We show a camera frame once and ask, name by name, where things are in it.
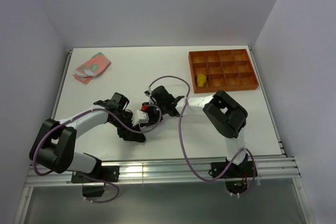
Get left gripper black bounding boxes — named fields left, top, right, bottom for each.
left=109, top=113, right=139, bottom=140

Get black sock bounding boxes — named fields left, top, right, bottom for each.
left=117, top=127, right=146, bottom=143

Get yellow sock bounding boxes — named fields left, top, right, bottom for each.
left=196, top=74, right=207, bottom=88

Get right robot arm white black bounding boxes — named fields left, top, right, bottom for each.
left=145, top=86, right=248, bottom=177

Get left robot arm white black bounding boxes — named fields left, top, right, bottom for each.
left=29, top=93, right=146, bottom=182

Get pink green patterned socks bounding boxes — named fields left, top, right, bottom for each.
left=73, top=52, right=111, bottom=84

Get orange compartment tray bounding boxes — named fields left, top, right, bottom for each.
left=188, top=49, right=259, bottom=93

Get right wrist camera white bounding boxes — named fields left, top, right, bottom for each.
left=144, top=90, right=155, bottom=104

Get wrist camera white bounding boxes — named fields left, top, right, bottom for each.
left=144, top=90, right=155, bottom=104
left=132, top=110, right=149, bottom=126

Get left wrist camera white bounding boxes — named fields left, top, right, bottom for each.
left=132, top=110, right=149, bottom=126

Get aluminium frame rail front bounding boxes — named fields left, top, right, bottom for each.
left=25, top=157, right=301, bottom=187

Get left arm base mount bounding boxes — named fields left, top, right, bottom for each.
left=71, top=165, right=120, bottom=203

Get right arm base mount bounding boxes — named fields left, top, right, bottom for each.
left=208, top=160, right=258, bottom=196

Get aluminium side rail right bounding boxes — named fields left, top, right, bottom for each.
left=248, top=46, right=287, bottom=156

